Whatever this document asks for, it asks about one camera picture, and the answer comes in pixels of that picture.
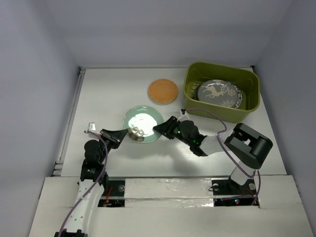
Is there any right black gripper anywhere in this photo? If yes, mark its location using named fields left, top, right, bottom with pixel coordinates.
left=153, top=115, right=192, bottom=146

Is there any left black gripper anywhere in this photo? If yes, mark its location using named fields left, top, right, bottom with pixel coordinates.
left=97, top=129, right=127, bottom=163

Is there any mint green flower plate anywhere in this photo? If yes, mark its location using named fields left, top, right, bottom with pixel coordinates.
left=123, top=105, right=164, bottom=144

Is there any grey deer plate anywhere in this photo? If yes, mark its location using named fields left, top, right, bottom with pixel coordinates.
left=198, top=79, right=237, bottom=108

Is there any blue floral rim plate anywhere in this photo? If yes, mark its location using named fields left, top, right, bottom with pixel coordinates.
left=233, top=84, right=243, bottom=109

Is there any dark teal blossom plate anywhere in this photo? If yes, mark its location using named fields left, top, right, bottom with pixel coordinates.
left=193, top=86, right=199, bottom=101

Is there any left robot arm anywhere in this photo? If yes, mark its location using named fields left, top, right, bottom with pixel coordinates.
left=55, top=129, right=128, bottom=237

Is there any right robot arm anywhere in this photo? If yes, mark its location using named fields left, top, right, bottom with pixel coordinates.
left=153, top=116, right=273, bottom=194

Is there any green plastic bin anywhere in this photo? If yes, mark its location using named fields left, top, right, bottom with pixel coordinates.
left=183, top=62, right=260, bottom=123

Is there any orange woven pattern plate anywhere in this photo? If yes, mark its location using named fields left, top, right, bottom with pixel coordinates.
left=148, top=79, right=179, bottom=104

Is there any foil covered base panel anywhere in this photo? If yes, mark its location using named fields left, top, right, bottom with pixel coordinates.
left=124, top=178, right=213, bottom=208

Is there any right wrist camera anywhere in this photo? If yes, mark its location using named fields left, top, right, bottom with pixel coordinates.
left=177, top=109, right=190, bottom=121

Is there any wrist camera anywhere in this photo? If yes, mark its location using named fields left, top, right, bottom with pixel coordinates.
left=177, top=109, right=190, bottom=121
left=84, top=122, right=96, bottom=134

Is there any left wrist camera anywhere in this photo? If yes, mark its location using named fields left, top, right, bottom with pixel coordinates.
left=84, top=122, right=96, bottom=134

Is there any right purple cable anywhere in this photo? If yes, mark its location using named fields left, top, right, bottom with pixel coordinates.
left=181, top=108, right=261, bottom=206

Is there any left aluminium table rail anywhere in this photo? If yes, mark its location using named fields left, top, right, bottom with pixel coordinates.
left=51, top=67, right=86, bottom=177

